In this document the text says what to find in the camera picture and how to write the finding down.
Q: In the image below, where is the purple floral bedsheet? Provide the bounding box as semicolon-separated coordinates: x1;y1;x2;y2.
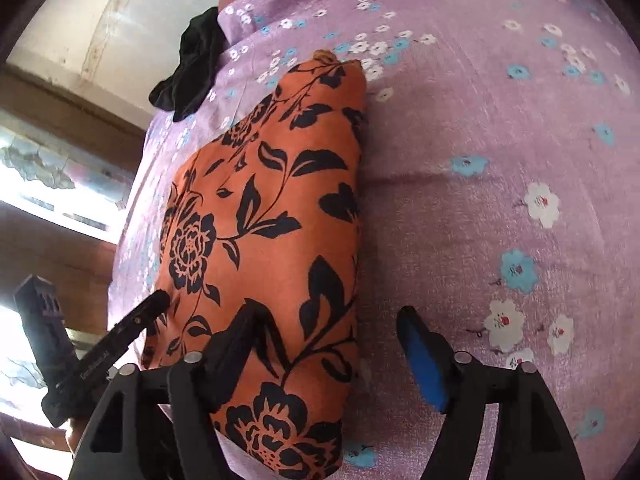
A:
107;0;633;480

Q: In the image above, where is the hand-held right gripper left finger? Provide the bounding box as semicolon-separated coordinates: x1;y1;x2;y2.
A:
67;300;273;480

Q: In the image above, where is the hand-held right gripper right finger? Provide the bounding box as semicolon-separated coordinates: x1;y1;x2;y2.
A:
396;305;586;480

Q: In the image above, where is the black cloth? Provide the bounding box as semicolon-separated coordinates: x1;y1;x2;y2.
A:
150;8;228;122

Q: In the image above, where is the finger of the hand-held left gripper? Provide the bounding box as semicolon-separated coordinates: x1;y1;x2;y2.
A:
80;291;171;378

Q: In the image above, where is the orange black floral garment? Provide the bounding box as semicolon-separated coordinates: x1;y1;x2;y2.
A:
141;50;370;480

